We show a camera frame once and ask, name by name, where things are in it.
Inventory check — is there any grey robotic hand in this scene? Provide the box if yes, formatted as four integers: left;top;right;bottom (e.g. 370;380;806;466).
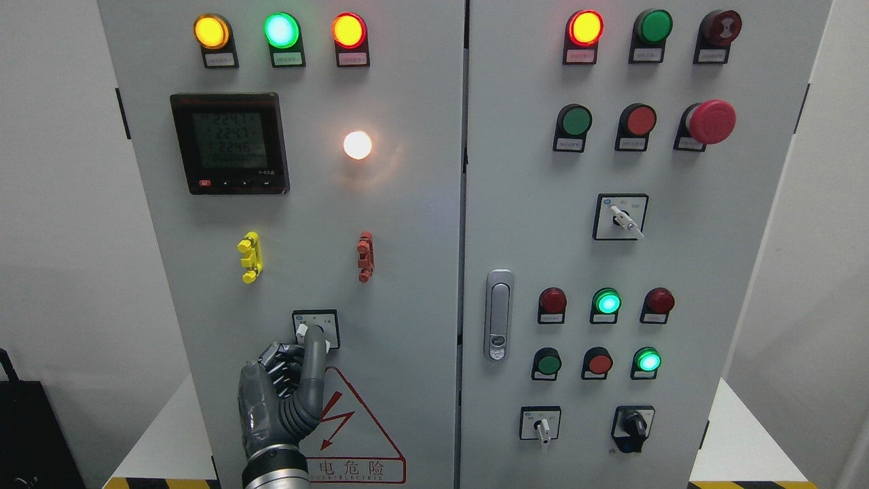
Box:
238;325;329;459

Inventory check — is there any white rotary switch door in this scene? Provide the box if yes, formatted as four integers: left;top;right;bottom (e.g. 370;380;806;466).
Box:
291;309;341;352

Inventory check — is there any red electric hazard warning sticker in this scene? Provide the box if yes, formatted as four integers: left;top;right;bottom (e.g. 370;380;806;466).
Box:
300;366;407;485

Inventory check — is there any yellow terminal clip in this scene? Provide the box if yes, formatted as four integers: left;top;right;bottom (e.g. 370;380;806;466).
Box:
236;231;263;284

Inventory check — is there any red terminal clip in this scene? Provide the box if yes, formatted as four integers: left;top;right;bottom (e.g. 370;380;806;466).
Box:
356;231;375;283

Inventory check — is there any grey left cabinet door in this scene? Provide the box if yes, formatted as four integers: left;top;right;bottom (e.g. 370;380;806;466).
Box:
98;1;465;488

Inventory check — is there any grey cabinet door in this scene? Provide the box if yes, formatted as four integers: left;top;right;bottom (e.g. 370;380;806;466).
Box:
460;1;831;488
98;1;465;488

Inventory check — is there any black digital power meter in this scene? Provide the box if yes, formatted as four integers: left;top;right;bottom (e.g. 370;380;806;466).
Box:
170;92;291;195

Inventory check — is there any clear small lamp bulb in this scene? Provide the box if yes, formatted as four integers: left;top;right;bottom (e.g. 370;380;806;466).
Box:
342;130;373;160

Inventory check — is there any dark red indicator middle left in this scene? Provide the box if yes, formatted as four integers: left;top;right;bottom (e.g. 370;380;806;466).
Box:
537;287;568;325

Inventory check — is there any dark red indicator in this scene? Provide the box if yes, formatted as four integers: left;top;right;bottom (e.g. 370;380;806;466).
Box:
537;287;568;325
640;287;676;325

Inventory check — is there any red push button lower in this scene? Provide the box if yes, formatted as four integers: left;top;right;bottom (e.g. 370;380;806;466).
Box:
580;346;614;380

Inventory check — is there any red push button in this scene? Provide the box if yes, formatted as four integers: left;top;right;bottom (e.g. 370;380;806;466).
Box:
580;346;614;380
614;103;657;152

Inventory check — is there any green lit indicator middle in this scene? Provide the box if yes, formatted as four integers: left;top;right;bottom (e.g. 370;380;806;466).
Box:
589;287;622;325

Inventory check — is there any green lit indicator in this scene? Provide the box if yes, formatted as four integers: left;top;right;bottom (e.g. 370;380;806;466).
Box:
589;287;622;325
263;12;306;68

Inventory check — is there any green lit indicator top left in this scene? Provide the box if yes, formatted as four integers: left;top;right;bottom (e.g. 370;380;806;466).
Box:
263;12;306;68

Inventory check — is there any green lit push button lower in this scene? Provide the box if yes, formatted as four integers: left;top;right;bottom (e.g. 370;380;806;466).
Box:
630;346;662;380

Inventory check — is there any yellow indicator light top left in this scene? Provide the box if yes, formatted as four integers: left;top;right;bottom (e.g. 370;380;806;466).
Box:
193;13;239;69

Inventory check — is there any red-ringed lit indicator left door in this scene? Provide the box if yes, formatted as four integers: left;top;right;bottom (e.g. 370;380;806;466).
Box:
331;12;370;67

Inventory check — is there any dark red indicator middle right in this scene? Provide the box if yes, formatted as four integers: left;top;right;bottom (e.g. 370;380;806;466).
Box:
640;287;676;325

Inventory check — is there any green push button upper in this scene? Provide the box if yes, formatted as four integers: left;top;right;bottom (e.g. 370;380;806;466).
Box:
553;103;593;153

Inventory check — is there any grey right cabinet door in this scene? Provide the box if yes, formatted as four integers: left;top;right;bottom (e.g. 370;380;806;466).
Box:
460;1;831;488

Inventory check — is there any red push button upper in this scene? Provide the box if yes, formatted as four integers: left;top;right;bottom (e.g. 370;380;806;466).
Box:
614;103;657;152

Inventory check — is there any red lit indicator right door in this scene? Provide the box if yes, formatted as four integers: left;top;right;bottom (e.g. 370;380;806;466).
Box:
562;10;604;65

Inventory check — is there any red emergency stop mushroom button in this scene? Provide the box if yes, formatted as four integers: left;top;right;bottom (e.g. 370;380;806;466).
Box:
673;99;737;152

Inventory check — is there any green unlit indicator top right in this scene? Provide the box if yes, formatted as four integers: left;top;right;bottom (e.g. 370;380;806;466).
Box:
628;9;673;64

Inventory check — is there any dark red buzzer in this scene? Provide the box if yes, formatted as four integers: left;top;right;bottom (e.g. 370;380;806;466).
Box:
693;10;743;65

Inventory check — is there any silver door handle lock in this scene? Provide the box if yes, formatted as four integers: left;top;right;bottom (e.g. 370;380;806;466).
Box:
484;269;515;361

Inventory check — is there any white rotary switch lower right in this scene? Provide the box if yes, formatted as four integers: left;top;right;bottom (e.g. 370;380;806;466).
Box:
519;405;561;448

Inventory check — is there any white rotary switch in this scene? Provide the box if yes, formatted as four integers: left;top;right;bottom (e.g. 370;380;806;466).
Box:
593;193;649;241
519;405;561;448

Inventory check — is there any black rotary selector switch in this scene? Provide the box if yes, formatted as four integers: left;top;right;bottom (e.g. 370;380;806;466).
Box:
610;405;655;453

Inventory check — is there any white rotary switch upper right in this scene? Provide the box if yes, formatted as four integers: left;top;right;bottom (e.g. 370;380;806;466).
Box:
593;193;649;241

